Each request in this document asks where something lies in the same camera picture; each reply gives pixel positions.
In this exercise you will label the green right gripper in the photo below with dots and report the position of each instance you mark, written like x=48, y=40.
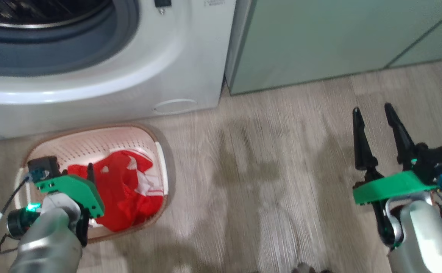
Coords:
x=391, y=187

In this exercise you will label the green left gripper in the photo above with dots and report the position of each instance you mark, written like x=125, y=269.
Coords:
x=73, y=185

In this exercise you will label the red white garment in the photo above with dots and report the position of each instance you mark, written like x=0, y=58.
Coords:
x=126, y=189

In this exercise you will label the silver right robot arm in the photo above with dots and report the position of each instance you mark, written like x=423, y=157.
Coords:
x=421, y=235

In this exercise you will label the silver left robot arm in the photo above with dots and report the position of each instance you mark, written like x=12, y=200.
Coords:
x=46, y=242

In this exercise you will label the cream perforated laundry basket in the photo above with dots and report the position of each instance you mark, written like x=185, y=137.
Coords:
x=92, y=140

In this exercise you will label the white washing machine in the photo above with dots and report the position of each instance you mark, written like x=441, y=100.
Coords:
x=160, y=68

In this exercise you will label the round filter cover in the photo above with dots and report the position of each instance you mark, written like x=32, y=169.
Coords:
x=175, y=107

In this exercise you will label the narrow pale green cabinet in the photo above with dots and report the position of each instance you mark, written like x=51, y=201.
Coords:
x=436, y=45

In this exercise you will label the wide pale green cabinet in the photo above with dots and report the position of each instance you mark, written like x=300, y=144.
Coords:
x=300, y=41

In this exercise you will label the small printed text label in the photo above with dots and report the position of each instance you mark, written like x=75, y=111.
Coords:
x=214, y=2

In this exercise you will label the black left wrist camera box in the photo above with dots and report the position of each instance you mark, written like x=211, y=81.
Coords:
x=44, y=165

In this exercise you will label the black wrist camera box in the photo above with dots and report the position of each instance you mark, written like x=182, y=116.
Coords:
x=436, y=161
x=44, y=165

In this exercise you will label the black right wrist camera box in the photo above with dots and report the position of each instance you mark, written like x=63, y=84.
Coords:
x=436, y=161

